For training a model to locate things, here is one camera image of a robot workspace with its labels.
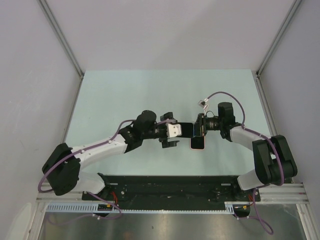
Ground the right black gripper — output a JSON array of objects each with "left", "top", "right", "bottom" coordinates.
[{"left": 184, "top": 113, "right": 224, "bottom": 137}]

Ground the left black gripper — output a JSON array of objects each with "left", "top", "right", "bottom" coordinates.
[{"left": 141, "top": 113, "right": 179, "bottom": 148}]

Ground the black phone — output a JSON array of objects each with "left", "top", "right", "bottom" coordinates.
[{"left": 178, "top": 122, "right": 195, "bottom": 139}]

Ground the pink cased phone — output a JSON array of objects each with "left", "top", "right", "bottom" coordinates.
[{"left": 190, "top": 136, "right": 205, "bottom": 150}]

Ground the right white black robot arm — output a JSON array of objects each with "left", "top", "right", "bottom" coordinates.
[{"left": 191, "top": 102, "right": 298, "bottom": 201}]

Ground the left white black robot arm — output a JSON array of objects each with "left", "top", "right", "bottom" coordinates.
[{"left": 38, "top": 110, "right": 183, "bottom": 200}]

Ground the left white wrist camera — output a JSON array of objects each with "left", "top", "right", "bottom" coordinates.
[{"left": 166, "top": 123, "right": 182, "bottom": 139}]

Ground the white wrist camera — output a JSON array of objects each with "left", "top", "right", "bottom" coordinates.
[
  {"left": 198, "top": 98, "right": 209, "bottom": 115},
  {"left": 166, "top": 123, "right": 182, "bottom": 139}
]

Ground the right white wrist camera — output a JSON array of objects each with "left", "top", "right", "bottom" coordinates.
[{"left": 198, "top": 98, "right": 209, "bottom": 115}]

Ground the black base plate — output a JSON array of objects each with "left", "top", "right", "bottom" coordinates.
[{"left": 96, "top": 174, "right": 259, "bottom": 202}]

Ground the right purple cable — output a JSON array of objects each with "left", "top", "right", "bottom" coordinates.
[{"left": 206, "top": 91, "right": 286, "bottom": 236}]

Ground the purple cable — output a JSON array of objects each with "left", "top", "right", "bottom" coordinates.
[
  {"left": 206, "top": 91, "right": 286, "bottom": 236},
  {"left": 37, "top": 119, "right": 176, "bottom": 227}
]

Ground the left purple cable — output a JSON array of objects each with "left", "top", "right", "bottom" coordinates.
[{"left": 37, "top": 119, "right": 176, "bottom": 227}]

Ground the aluminium frame rail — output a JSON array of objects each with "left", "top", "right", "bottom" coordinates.
[{"left": 36, "top": 183, "right": 310, "bottom": 205}]

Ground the white slotted cable duct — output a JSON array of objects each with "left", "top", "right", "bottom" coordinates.
[{"left": 46, "top": 202, "right": 235, "bottom": 215}]

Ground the left aluminium corner post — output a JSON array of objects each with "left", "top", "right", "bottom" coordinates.
[{"left": 36, "top": 0, "right": 84, "bottom": 80}]

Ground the aluminium corner post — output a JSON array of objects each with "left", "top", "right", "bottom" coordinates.
[
  {"left": 255, "top": 0, "right": 305, "bottom": 78},
  {"left": 36, "top": 0, "right": 84, "bottom": 80}
]

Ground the right aluminium corner post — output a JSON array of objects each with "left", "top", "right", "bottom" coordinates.
[{"left": 255, "top": 0, "right": 305, "bottom": 78}]

